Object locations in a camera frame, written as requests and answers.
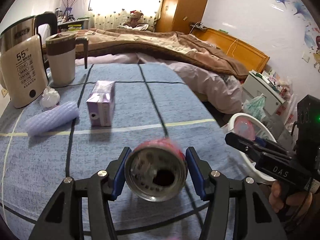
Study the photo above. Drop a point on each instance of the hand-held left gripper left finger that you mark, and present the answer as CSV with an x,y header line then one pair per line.
x,y
120,172

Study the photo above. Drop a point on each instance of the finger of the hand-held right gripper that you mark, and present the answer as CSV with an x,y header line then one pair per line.
x,y
240,143
266,141

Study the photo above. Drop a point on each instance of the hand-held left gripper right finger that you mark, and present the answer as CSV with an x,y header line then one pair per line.
x,y
197,172

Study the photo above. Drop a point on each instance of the white round trash bin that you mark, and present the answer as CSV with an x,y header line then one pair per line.
x,y
265,127

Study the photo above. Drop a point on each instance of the red drink can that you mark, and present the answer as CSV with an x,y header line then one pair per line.
x,y
155,175

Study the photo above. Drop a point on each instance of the purple drink carton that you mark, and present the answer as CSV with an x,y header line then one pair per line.
x,y
100,105

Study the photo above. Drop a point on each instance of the white tissue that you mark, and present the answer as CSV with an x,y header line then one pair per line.
x,y
50,98

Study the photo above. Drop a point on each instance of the person's right forearm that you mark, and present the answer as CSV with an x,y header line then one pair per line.
x,y
310,217

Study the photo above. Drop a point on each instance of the person's right hand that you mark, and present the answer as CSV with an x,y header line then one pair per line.
x,y
275,195

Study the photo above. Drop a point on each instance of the red white plastic bags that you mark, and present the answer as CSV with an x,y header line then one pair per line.
x,y
287,112

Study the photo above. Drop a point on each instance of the green white plastic bag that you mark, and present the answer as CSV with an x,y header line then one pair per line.
x,y
255,106

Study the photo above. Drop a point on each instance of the white nightstand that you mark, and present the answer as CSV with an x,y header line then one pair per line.
x,y
260,90

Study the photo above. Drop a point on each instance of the pile of small boxes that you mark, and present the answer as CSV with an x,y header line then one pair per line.
x,y
275,82

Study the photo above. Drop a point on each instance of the blue plaid tablecloth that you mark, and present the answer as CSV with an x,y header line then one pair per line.
x,y
140,100

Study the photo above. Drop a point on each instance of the wooden bed headboard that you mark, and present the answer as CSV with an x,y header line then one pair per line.
x,y
240,47

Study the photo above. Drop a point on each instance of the beige mug with brown lid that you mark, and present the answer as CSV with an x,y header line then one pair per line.
x,y
61,65

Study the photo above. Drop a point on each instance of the power strip with plugs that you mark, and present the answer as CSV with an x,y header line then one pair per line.
x,y
198,27

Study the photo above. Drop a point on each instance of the steel and beige electric kettle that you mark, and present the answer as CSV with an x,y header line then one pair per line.
x,y
22,75

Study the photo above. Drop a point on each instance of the white cloth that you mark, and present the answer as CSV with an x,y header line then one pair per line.
x,y
143,27

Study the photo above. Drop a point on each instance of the wooden wardrobe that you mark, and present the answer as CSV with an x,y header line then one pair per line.
x,y
185,5

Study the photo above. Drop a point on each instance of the brown teddy bear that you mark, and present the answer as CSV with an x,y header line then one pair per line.
x,y
135,20

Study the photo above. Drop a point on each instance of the cluttered desk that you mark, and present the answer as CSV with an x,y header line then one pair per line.
x,y
72,23

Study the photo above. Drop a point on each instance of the purple flower branches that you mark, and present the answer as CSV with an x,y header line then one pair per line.
x,y
70,1

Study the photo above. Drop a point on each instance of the white wall switch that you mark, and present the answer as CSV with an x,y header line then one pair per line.
x,y
306,57

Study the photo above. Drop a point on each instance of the cartoon wall stickers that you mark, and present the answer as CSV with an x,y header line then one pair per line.
x,y
300,7

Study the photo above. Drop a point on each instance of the wall socket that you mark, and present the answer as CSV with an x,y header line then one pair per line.
x,y
4,92

